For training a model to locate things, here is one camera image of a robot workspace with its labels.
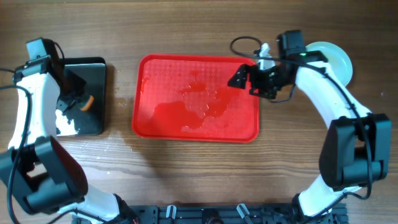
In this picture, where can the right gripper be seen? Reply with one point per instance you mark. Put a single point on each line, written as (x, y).
(256, 78)

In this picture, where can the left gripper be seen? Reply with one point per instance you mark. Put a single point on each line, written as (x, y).
(73, 94)

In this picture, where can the green and orange sponge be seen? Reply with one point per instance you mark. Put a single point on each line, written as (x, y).
(85, 102)

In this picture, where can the light blue plate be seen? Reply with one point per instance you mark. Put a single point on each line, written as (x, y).
(338, 59)

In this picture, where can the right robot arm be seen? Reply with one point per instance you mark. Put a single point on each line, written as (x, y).
(357, 146)

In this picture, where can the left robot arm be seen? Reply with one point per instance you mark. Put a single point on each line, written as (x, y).
(39, 174)

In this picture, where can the black rectangular tray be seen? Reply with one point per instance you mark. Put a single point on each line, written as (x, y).
(91, 122)

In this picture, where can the red plastic tray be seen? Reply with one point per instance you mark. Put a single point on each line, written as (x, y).
(187, 98)

